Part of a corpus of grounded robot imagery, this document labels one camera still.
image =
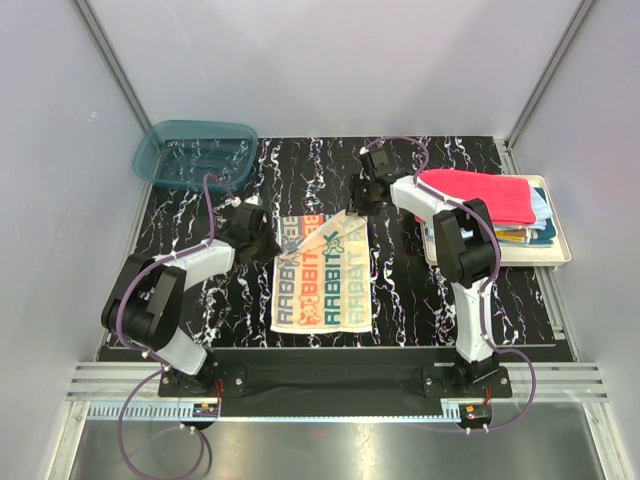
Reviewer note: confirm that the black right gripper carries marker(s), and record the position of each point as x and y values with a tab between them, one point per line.
354	203

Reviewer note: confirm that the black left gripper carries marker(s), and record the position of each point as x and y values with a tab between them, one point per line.
273	249

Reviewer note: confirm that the white striped cloth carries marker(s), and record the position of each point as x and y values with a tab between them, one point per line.
322	280

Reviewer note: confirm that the red towel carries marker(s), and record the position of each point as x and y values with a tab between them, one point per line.
508	199

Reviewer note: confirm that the light blue towel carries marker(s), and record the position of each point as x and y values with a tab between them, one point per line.
541	209

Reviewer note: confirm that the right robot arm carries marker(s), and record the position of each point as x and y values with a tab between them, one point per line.
467	253

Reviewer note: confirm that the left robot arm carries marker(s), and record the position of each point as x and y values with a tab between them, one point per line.
144	307

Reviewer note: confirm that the teal round laundry basket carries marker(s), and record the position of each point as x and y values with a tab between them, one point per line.
177	154

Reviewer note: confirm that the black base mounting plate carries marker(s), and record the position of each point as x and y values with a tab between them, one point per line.
330	383

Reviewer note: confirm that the white rectangular tray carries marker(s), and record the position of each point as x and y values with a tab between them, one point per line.
514	255

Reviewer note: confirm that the brown yellow folded towel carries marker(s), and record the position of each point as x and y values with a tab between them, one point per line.
520	236

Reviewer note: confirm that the teal white folded towel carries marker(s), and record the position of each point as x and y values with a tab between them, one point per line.
543	238

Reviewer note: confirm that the left orange connector box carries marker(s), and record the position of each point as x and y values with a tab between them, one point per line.
209	409

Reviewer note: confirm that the orange connector box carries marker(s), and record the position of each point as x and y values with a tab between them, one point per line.
478	413
209	409

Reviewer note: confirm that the right orange connector box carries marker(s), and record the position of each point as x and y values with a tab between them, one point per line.
478	413

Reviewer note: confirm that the aluminium front rail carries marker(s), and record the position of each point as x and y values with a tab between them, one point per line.
129	391

